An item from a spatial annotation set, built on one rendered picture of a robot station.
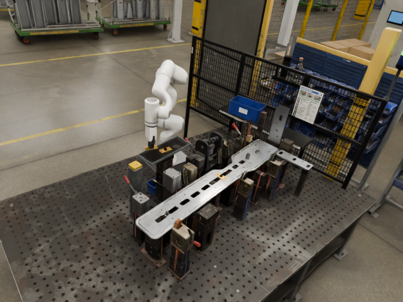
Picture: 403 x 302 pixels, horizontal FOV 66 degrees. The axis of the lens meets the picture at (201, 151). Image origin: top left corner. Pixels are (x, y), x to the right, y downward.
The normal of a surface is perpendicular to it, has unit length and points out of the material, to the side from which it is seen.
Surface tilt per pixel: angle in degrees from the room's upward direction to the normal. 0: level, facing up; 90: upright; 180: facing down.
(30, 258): 0
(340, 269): 0
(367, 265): 0
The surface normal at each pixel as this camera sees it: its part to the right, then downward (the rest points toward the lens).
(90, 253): 0.11, -0.83
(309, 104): -0.65, 0.36
